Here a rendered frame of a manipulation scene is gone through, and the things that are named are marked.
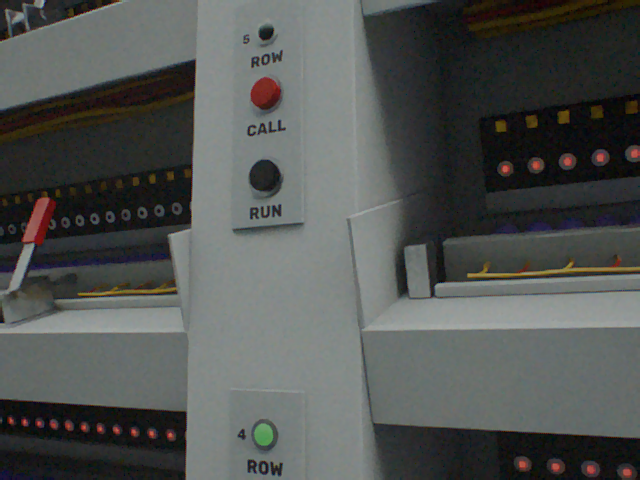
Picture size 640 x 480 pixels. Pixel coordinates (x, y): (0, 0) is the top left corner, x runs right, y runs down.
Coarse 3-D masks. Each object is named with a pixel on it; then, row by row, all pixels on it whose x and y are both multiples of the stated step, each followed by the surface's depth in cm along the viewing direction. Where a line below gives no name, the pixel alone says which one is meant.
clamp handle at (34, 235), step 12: (36, 204) 41; (48, 204) 40; (36, 216) 40; (48, 216) 40; (36, 228) 40; (24, 240) 40; (36, 240) 39; (24, 252) 39; (24, 264) 39; (24, 276) 38; (12, 288) 38
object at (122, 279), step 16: (0, 272) 48; (32, 272) 45; (48, 272) 44; (64, 272) 43; (80, 272) 42; (96, 272) 42; (112, 272) 41; (128, 272) 41; (144, 272) 40; (160, 272) 40; (0, 288) 46; (64, 288) 43; (80, 288) 43; (96, 288) 41; (112, 288) 41; (128, 288) 41; (144, 288) 40; (160, 288) 38
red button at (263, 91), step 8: (264, 80) 29; (272, 80) 29; (256, 88) 29; (264, 88) 29; (272, 88) 29; (256, 96) 29; (264, 96) 29; (272, 96) 29; (256, 104) 29; (264, 104) 29; (272, 104) 29
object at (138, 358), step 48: (48, 240) 59; (96, 240) 57; (144, 240) 54; (0, 336) 36; (48, 336) 34; (96, 336) 32; (144, 336) 31; (0, 384) 36; (48, 384) 35; (96, 384) 33; (144, 384) 31
